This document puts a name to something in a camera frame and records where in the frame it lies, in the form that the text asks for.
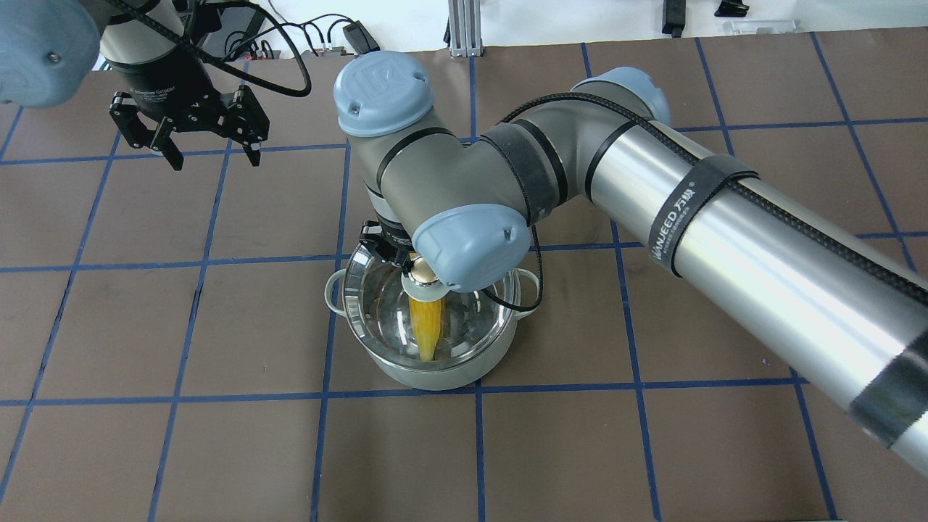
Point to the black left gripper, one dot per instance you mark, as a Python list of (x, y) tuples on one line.
[(168, 90)]

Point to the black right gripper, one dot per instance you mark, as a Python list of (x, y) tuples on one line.
[(380, 245)]

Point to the yellow corn cob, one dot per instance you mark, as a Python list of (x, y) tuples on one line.
[(426, 320)]

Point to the glass pot lid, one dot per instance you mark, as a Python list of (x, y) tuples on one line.
[(407, 333)]

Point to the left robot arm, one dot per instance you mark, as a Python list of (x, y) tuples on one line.
[(48, 47)]

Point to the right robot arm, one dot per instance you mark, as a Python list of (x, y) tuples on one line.
[(458, 218)]

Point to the mint green electric pot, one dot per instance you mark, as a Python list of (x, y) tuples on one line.
[(435, 373)]

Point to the aluminium frame post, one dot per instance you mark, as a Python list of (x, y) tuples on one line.
[(464, 29)]

